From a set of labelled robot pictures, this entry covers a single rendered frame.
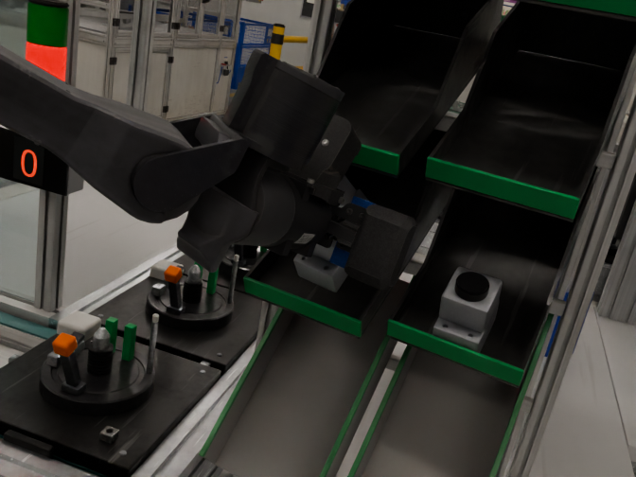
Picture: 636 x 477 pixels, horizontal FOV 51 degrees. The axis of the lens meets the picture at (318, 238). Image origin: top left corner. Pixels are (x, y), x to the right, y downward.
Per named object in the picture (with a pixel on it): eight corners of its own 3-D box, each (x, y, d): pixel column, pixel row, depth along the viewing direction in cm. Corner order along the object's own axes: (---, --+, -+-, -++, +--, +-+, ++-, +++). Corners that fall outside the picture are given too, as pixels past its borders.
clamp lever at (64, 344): (76, 391, 80) (65, 347, 75) (61, 386, 80) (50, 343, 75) (94, 369, 82) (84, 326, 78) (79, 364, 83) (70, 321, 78)
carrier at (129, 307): (224, 377, 97) (237, 299, 93) (79, 328, 102) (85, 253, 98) (280, 314, 119) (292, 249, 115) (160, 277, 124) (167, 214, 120)
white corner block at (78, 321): (81, 355, 96) (83, 329, 94) (54, 345, 97) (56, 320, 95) (101, 341, 100) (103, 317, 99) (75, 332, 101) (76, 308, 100)
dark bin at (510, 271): (519, 389, 61) (534, 335, 56) (386, 337, 66) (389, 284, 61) (588, 212, 79) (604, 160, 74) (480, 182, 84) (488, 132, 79)
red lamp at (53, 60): (48, 86, 87) (50, 48, 86) (16, 79, 89) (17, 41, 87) (72, 84, 92) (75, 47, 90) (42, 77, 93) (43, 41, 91)
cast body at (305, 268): (336, 294, 63) (326, 252, 57) (297, 276, 65) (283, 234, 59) (379, 228, 67) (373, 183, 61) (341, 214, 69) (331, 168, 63)
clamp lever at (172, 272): (179, 311, 103) (175, 275, 98) (167, 308, 104) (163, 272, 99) (190, 296, 106) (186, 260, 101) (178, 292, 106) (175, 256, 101)
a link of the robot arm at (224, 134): (123, 200, 40) (211, 16, 38) (109, 162, 47) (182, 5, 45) (280, 259, 46) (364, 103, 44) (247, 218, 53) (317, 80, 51)
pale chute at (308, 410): (317, 519, 69) (308, 512, 65) (211, 464, 74) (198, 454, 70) (422, 288, 79) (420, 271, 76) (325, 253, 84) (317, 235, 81)
